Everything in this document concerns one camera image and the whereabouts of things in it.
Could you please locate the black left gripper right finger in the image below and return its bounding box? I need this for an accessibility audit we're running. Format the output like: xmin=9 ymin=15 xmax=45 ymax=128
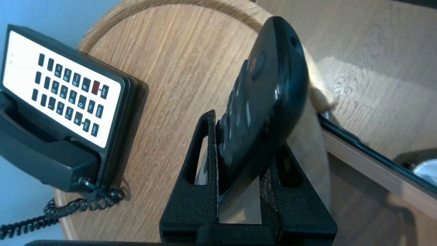
xmin=259 ymin=143 xmax=338 ymax=245

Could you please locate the black TV remote control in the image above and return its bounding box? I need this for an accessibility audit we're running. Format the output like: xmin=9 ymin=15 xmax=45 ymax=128
xmin=217 ymin=16 xmax=309 ymax=205

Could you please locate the black coiled handset cord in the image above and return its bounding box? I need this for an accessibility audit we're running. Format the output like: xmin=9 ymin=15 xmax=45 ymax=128
xmin=0 ymin=178 xmax=127 ymax=240

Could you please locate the black and white desk telephone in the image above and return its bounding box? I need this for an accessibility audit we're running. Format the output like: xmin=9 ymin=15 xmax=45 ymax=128
xmin=0 ymin=24 xmax=139 ymax=192

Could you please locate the black telephone handset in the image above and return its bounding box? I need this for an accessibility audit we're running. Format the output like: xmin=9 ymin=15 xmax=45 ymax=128
xmin=0 ymin=92 xmax=101 ymax=192

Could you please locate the round wooden side table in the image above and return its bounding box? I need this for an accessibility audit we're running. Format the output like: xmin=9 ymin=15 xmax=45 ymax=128
xmin=55 ymin=0 xmax=332 ymax=244

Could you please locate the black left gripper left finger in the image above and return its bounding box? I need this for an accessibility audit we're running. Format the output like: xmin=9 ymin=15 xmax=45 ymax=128
xmin=160 ymin=109 xmax=220 ymax=243

